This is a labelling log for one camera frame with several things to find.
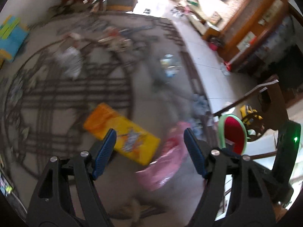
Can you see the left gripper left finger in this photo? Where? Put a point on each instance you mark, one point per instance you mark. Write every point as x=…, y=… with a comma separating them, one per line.
x=51, y=203

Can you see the white paper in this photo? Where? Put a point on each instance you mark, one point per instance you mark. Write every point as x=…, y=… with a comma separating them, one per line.
x=71, y=61

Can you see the red green trash bin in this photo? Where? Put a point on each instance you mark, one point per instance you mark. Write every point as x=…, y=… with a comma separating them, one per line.
x=232, y=134

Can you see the phone screen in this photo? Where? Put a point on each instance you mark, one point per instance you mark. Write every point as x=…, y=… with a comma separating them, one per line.
x=9, y=194

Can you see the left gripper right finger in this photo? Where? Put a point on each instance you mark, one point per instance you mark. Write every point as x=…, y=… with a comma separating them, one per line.
x=249, y=203

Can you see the clear shiny plastic wrapper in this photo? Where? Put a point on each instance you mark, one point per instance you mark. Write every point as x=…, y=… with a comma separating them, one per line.
x=170, y=65

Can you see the blue yellow book stand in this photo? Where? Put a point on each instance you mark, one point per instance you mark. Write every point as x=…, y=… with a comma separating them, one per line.
x=13, y=34

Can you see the orange yellow snack bag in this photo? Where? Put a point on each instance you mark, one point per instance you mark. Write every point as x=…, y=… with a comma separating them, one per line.
x=133, y=142

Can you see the yellow toy car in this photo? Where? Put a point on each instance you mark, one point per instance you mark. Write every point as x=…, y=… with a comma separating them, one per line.
x=248, y=116

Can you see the pink plastic bag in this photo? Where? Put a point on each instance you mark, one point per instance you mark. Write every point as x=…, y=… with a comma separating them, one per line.
x=173, y=153

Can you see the carved wooden chair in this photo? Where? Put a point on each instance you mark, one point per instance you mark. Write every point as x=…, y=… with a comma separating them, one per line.
x=267, y=99

